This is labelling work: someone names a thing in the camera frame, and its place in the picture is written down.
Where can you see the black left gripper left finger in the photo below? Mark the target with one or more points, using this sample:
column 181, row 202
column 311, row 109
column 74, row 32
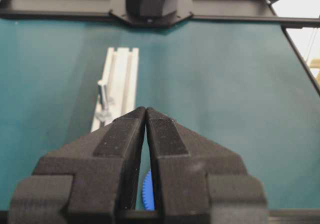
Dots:
column 86, row 181

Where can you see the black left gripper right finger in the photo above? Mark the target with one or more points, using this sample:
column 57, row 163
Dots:
column 198, row 181

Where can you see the large blue plastic gear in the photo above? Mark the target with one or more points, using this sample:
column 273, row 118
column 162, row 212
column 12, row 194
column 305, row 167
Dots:
column 147, row 193

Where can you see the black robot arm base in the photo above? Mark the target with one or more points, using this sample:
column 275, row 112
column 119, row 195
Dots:
column 151, row 13

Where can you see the steel shaft on rail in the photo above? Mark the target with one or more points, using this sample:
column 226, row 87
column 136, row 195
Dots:
column 104, row 114

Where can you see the silver aluminium extrusion rail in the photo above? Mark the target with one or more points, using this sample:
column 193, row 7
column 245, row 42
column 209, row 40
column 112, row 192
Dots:
column 120, row 71

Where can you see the black aluminium table frame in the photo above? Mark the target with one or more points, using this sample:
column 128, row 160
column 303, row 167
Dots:
column 62, row 4

